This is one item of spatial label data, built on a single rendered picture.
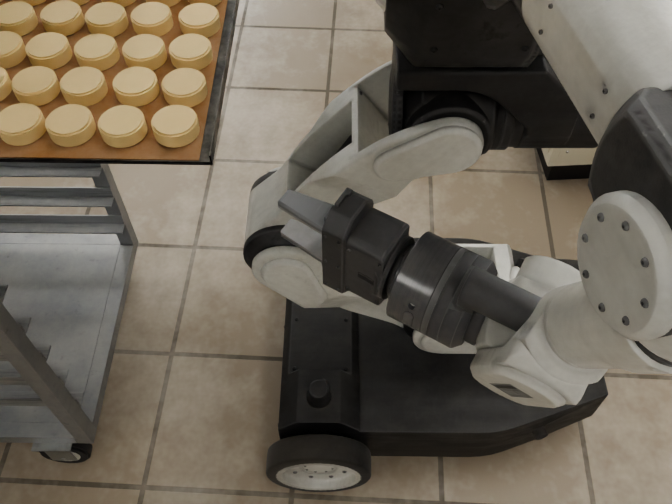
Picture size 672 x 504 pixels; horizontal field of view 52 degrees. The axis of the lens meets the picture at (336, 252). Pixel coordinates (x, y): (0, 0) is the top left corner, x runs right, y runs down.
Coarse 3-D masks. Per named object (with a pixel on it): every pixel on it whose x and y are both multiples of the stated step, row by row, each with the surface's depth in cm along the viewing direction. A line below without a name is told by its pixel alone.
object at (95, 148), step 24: (48, 0) 90; (96, 0) 90; (144, 0) 90; (72, 48) 84; (120, 48) 84; (168, 48) 84; (216, 48) 84; (168, 72) 82; (96, 120) 77; (0, 144) 75; (48, 144) 75; (96, 144) 75; (144, 144) 75; (192, 144) 75
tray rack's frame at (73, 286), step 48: (0, 240) 156; (48, 240) 156; (96, 240) 156; (48, 288) 149; (96, 288) 149; (48, 336) 142; (96, 336) 142; (96, 384) 136; (0, 432) 130; (48, 432) 130
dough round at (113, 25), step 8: (96, 8) 86; (104, 8) 86; (112, 8) 86; (120, 8) 86; (88, 16) 85; (96, 16) 85; (104, 16) 85; (112, 16) 85; (120, 16) 85; (88, 24) 85; (96, 24) 84; (104, 24) 84; (112, 24) 84; (120, 24) 85; (96, 32) 85; (104, 32) 85; (112, 32) 85; (120, 32) 86
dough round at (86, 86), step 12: (72, 72) 79; (84, 72) 79; (96, 72) 79; (60, 84) 78; (72, 84) 78; (84, 84) 78; (96, 84) 78; (72, 96) 77; (84, 96) 77; (96, 96) 78
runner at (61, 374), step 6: (0, 372) 119; (6, 372) 119; (12, 372) 119; (54, 372) 119; (60, 372) 119; (66, 372) 119; (0, 378) 115; (6, 378) 115; (12, 378) 115; (18, 378) 115; (60, 378) 116; (66, 378) 118; (0, 384) 117; (6, 384) 117; (12, 384) 117; (18, 384) 117; (24, 384) 117
